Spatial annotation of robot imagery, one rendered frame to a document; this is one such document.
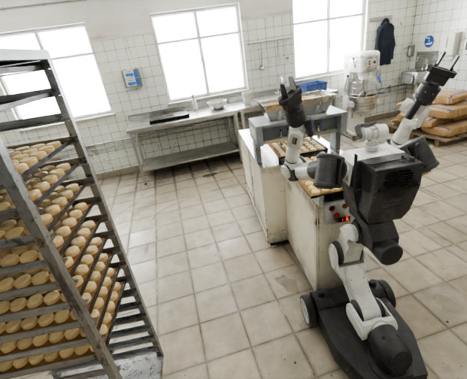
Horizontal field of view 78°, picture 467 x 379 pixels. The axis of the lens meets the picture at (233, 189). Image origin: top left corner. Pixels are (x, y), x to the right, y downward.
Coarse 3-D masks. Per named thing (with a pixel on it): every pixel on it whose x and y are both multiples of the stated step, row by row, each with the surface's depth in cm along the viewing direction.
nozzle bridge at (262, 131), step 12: (336, 108) 234; (252, 120) 237; (264, 120) 231; (276, 120) 226; (312, 120) 229; (324, 120) 231; (336, 120) 231; (252, 132) 239; (264, 132) 229; (276, 132) 230; (324, 132) 230; (336, 132) 238; (336, 144) 243
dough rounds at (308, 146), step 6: (306, 138) 258; (270, 144) 263; (276, 144) 255; (306, 144) 243; (312, 144) 243; (318, 144) 239; (276, 150) 246; (282, 150) 238; (300, 150) 232; (306, 150) 231; (312, 150) 231
